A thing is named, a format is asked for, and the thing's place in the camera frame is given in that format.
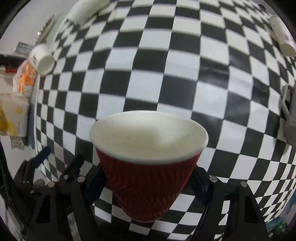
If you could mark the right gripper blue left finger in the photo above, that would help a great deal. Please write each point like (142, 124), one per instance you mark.
(49, 207)

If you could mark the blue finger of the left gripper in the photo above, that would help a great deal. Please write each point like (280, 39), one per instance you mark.
(39, 159)

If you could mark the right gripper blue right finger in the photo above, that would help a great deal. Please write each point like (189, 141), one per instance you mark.
(244, 221)

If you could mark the red paper cup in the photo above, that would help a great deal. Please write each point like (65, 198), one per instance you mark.
(147, 157)

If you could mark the white paper cup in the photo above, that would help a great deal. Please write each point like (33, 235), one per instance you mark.
(85, 9)

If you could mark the blue book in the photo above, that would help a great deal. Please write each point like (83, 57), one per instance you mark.
(30, 129)

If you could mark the yellow white box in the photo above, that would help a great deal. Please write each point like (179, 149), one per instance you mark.
(14, 115)

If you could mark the orange snack packet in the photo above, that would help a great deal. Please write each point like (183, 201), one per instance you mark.
(24, 79)

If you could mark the white mug black print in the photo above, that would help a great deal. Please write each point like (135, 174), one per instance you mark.
(41, 59)

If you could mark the plate with snacks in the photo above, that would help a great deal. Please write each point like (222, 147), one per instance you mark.
(42, 34)

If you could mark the grey mug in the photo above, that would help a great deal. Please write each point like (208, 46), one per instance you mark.
(287, 104)

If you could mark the black white checkered tablecloth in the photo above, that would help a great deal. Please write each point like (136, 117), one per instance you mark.
(214, 62)

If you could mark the white mug with print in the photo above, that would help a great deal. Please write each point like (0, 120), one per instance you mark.
(283, 36)

